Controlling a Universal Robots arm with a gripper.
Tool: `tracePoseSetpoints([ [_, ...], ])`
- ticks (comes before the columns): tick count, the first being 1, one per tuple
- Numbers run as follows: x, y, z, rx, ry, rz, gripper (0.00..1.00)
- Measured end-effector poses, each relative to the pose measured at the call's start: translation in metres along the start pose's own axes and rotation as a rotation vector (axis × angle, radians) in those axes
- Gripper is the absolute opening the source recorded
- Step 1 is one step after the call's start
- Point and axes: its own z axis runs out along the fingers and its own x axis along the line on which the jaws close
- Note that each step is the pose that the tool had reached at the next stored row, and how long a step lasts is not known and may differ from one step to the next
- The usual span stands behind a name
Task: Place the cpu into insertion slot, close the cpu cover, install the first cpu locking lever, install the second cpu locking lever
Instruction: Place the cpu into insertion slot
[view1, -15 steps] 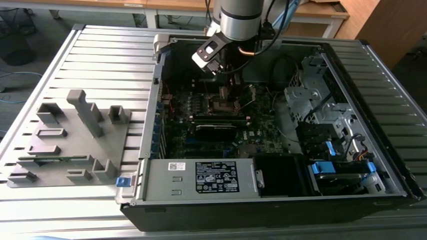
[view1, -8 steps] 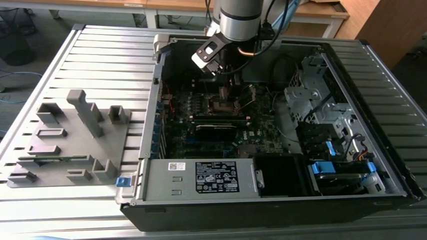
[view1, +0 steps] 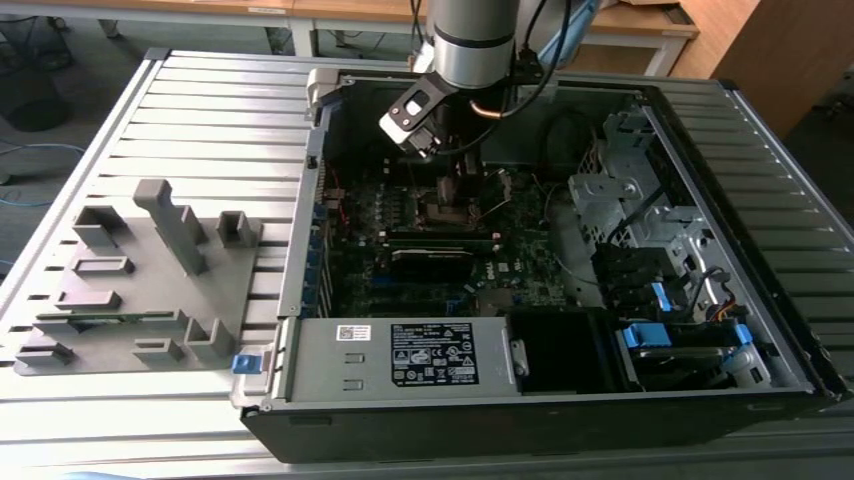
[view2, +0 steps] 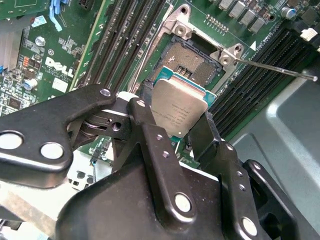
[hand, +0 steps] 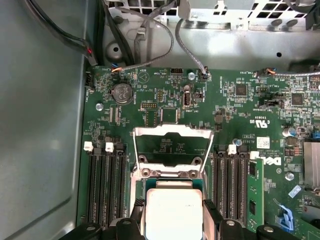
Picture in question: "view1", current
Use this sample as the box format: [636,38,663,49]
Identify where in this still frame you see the wire locking lever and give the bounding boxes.
[483,195,516,220]

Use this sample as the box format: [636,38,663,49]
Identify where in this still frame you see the CPU socket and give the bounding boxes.
[411,188,487,234]

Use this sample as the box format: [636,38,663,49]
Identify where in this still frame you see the silver metal drive cage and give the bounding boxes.
[565,97,719,281]

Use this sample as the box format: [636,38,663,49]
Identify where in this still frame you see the wooden desk white legs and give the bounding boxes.
[292,0,700,77]
[0,0,298,59]

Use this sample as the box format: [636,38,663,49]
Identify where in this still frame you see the green motherboard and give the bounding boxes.
[312,164,601,319]

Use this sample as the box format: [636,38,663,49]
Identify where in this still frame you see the black graphics card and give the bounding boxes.
[389,247,479,281]

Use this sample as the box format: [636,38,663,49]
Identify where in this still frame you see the wooden cabinet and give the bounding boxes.
[669,0,854,139]

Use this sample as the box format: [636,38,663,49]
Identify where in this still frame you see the grey power supply unit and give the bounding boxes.
[269,315,528,401]

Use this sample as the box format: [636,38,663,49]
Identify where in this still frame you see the grey parts rack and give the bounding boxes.
[10,178,265,377]

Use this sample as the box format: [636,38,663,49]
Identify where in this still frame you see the black open PC case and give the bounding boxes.
[229,67,854,464]

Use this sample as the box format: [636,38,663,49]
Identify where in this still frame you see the black waste bin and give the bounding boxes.
[0,13,76,134]

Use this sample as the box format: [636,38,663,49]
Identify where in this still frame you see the green RAM stick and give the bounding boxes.
[36,310,176,332]

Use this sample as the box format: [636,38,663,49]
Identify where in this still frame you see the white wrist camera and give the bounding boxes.
[377,74,461,160]

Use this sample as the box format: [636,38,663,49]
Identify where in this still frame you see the coloured wire bundle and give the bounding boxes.
[705,294,745,324]

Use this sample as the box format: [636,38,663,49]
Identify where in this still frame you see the blue floor cable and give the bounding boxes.
[0,141,88,209]

